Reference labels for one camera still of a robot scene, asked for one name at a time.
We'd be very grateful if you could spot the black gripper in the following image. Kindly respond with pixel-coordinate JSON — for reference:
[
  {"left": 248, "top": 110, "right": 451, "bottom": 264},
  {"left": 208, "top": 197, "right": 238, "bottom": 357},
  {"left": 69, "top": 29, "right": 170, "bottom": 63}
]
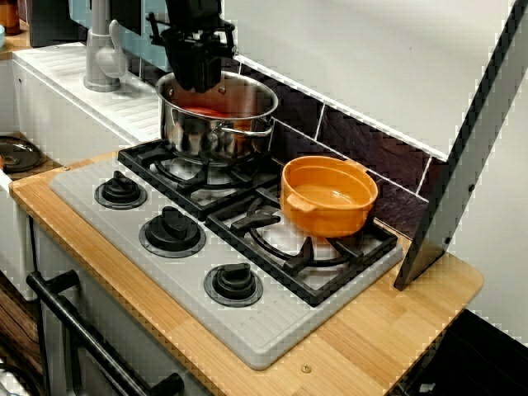
[{"left": 147, "top": 0, "right": 237, "bottom": 95}]

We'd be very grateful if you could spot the stainless steel pot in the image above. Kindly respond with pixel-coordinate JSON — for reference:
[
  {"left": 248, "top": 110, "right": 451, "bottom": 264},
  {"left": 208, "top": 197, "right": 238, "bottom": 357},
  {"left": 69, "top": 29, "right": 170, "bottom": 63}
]
[{"left": 155, "top": 70, "right": 280, "bottom": 164}]

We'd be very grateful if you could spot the orange plastic bowl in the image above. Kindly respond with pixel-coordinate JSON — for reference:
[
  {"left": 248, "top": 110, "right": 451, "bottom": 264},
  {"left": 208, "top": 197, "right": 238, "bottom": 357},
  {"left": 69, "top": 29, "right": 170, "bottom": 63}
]
[{"left": 279, "top": 155, "right": 380, "bottom": 239}]

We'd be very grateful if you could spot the red food item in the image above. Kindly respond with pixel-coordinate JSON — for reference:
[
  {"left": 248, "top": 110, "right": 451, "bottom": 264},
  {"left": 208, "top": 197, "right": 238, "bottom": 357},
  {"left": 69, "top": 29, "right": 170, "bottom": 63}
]
[{"left": 181, "top": 105, "right": 232, "bottom": 120}]

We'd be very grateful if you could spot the teal box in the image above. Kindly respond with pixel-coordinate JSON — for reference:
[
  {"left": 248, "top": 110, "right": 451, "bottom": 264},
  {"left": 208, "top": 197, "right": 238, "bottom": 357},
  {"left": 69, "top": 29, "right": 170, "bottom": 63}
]
[{"left": 68, "top": 0, "right": 172, "bottom": 73}]

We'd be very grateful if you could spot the grey toy faucet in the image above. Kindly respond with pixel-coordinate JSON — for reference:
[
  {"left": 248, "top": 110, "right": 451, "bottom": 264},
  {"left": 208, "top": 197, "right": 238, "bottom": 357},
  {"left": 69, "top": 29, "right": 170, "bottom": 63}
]
[{"left": 83, "top": 0, "right": 127, "bottom": 92}]

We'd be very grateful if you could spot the black burner grate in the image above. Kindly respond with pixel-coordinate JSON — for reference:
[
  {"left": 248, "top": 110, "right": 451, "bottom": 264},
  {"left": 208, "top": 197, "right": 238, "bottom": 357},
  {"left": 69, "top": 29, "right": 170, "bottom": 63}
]
[
  {"left": 117, "top": 142, "right": 284, "bottom": 222},
  {"left": 205, "top": 187, "right": 399, "bottom": 309}
]

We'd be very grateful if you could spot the white sink unit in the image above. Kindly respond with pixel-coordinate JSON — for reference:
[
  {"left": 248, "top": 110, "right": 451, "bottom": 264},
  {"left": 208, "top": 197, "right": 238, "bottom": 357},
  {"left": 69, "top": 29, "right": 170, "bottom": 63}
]
[{"left": 0, "top": 40, "right": 160, "bottom": 302}]

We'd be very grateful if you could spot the black stove knob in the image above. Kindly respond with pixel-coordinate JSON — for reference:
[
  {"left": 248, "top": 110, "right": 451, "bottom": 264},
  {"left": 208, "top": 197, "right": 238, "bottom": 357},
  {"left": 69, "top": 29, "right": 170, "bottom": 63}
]
[
  {"left": 203, "top": 262, "right": 265, "bottom": 309},
  {"left": 138, "top": 205, "right": 207, "bottom": 260},
  {"left": 93, "top": 171, "right": 148, "bottom": 210}
]

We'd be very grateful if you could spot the dark box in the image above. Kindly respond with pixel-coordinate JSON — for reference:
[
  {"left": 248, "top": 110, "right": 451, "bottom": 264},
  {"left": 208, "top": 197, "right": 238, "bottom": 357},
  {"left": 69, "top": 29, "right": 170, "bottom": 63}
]
[{"left": 27, "top": 0, "right": 90, "bottom": 49}]

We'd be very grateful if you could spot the dark tile backsplash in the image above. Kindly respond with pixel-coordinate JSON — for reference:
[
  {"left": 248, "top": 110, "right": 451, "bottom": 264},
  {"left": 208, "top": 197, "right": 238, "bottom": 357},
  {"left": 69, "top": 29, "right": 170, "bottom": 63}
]
[{"left": 123, "top": 31, "right": 450, "bottom": 240}]

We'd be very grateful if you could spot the amber jar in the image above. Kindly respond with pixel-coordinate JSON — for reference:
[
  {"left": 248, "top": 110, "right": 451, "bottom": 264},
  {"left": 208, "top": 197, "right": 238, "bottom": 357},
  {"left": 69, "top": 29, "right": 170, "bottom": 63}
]
[{"left": 0, "top": 0, "right": 21, "bottom": 36}]

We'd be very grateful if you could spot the dark round disc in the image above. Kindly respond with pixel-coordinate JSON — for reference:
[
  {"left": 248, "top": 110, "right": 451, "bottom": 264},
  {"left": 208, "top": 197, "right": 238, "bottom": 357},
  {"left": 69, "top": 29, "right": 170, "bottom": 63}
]
[{"left": 0, "top": 135, "right": 42, "bottom": 173}]

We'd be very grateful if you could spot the grey stove plate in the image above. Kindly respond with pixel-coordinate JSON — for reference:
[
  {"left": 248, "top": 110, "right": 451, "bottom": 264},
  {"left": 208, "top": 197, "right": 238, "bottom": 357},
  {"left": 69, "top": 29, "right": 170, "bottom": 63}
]
[{"left": 49, "top": 158, "right": 404, "bottom": 371}]

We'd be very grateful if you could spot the white oven front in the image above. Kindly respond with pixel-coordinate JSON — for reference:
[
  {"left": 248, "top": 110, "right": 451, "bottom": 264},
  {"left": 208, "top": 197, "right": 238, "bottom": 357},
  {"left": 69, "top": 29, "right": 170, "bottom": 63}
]
[{"left": 31, "top": 222, "right": 215, "bottom": 396}]

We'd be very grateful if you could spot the dark upright panel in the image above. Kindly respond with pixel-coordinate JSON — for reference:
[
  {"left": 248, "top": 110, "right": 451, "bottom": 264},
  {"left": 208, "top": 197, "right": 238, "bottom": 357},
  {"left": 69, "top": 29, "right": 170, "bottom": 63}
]
[{"left": 394, "top": 0, "right": 528, "bottom": 292}]

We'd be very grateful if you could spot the wooden countertop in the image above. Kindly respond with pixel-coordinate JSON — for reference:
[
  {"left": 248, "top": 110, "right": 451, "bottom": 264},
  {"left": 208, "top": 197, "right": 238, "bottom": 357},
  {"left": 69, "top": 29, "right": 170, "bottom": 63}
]
[{"left": 7, "top": 150, "right": 484, "bottom": 396}]

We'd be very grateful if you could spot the black bulky object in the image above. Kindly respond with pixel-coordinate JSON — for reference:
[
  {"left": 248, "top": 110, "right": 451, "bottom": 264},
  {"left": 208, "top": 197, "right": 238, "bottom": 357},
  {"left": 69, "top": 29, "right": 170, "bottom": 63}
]
[{"left": 387, "top": 309, "right": 528, "bottom": 396}]

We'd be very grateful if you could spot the black oven door handle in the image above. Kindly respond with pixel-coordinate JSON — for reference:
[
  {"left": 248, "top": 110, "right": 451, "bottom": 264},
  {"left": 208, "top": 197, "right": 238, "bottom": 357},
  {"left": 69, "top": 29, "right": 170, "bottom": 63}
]
[{"left": 26, "top": 270, "right": 186, "bottom": 396}]

